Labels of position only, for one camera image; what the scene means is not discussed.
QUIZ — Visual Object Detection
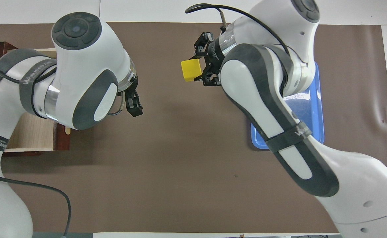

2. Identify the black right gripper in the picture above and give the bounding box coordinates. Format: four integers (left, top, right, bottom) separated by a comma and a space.
193, 32, 229, 87

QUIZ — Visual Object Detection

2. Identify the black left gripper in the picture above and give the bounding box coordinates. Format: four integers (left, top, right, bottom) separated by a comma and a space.
123, 74, 144, 118

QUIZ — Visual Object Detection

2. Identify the yellow cube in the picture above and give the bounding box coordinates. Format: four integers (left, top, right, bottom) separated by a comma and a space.
181, 59, 203, 82

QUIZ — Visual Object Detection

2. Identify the wooden drawer with dark front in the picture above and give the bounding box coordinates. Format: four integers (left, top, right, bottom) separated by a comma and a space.
3, 48, 71, 153

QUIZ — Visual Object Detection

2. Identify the brown paper table mat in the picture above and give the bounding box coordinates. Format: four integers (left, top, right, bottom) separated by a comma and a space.
0, 21, 387, 233

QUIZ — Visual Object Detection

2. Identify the blue plastic tray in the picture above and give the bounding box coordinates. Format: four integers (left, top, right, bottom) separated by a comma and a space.
250, 62, 325, 151

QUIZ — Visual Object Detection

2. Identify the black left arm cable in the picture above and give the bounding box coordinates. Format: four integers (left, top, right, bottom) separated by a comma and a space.
0, 59, 72, 238

